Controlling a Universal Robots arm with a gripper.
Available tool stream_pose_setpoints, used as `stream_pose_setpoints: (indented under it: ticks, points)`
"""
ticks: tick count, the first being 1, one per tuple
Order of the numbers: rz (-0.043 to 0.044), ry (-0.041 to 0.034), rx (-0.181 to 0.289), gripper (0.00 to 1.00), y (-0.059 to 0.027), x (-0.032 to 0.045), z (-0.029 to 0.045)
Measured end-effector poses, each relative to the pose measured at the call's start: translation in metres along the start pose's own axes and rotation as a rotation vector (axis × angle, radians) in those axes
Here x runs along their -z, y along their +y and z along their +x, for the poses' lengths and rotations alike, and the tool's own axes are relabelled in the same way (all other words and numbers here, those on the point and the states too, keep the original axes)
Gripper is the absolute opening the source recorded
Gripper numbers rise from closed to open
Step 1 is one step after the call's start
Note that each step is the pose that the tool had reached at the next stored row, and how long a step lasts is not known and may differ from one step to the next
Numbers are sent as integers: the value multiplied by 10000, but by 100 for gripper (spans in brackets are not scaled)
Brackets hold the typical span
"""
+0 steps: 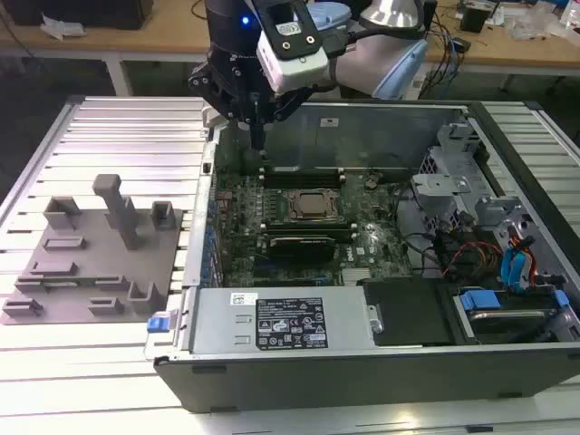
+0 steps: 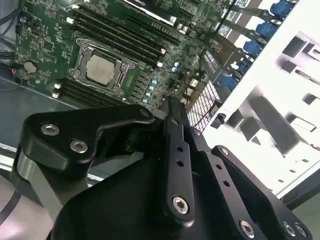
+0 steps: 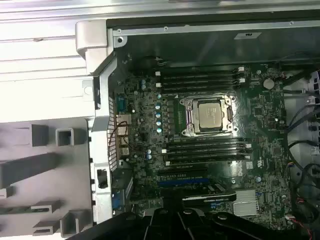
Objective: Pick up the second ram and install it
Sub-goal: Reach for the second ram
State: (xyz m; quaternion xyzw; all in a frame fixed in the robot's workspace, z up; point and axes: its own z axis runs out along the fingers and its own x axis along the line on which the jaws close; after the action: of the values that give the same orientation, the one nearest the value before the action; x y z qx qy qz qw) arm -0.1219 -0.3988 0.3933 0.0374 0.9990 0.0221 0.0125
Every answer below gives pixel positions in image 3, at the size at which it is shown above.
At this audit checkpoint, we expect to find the grey parts rack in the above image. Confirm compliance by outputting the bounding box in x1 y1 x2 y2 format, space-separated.
0 121 95 240

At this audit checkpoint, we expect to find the blue expansion slot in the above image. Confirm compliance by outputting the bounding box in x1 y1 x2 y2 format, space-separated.
158 177 210 188

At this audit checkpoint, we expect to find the green RAM stick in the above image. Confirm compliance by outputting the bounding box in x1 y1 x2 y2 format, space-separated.
0 206 35 216

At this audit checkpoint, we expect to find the silver chipset heat sink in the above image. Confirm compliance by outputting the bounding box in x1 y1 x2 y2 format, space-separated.
232 189 259 216

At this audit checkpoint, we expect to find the black and silver PC case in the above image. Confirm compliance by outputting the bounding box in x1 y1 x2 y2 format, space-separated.
74 17 320 240

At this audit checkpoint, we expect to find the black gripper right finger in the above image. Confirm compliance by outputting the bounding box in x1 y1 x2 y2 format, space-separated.
177 208 311 240

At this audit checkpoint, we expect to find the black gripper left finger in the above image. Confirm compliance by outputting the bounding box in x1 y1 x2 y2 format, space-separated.
93 208 184 240

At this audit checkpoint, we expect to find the green motherboard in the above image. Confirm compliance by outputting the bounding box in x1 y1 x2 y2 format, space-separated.
109 62 295 227

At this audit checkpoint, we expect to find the black RAM slot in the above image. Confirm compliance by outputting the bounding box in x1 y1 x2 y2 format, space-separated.
162 145 247 155
161 83 241 94
166 151 251 161
166 140 252 150
154 66 246 77
159 72 242 82
154 77 246 88
164 156 247 167

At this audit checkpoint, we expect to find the silver CPU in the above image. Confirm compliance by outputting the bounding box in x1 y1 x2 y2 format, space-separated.
197 100 225 131

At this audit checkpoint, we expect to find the black graphics card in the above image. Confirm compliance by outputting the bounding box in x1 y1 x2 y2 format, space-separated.
180 182 237 209

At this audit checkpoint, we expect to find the metal CPU socket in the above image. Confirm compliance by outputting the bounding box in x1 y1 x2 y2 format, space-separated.
178 93 237 138

